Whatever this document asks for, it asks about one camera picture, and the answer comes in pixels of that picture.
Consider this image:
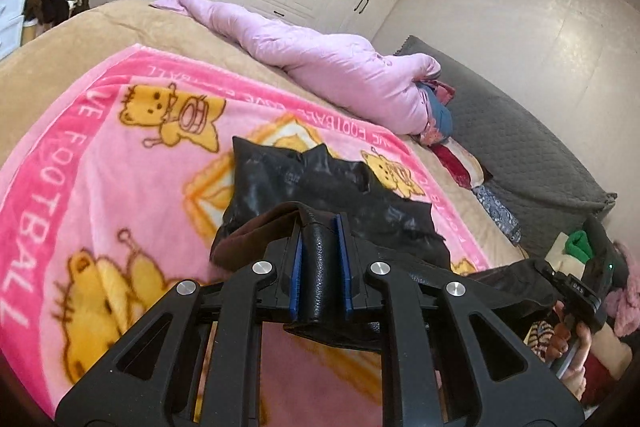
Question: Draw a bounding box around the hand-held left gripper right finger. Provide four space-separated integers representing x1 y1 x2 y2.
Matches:
334 213 587 427

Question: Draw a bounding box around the person's right hand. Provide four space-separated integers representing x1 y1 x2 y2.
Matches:
549 302 594 401

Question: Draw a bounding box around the pink quilt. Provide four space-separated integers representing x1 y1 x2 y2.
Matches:
150 0 442 136

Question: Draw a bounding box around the pink cartoon printed blanket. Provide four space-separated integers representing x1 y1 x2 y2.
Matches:
0 44 493 427

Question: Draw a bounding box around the striped cloth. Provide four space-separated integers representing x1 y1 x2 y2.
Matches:
521 321 559 361

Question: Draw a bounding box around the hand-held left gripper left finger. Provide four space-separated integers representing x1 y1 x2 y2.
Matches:
55 213 307 427

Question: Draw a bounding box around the green cloth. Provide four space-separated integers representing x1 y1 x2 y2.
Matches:
565 230 594 261

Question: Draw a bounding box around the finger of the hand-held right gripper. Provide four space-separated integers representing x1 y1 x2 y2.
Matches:
537 259 571 295

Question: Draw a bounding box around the grey quilted headboard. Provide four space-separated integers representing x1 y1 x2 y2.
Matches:
395 35 619 259

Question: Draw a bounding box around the red patterned cloth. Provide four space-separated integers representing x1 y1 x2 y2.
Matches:
431 143 489 188

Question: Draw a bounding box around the blue white patterned cloth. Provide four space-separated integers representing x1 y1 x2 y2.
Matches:
471 184 524 244

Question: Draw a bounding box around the black leather jacket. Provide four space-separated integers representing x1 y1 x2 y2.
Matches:
210 136 557 353

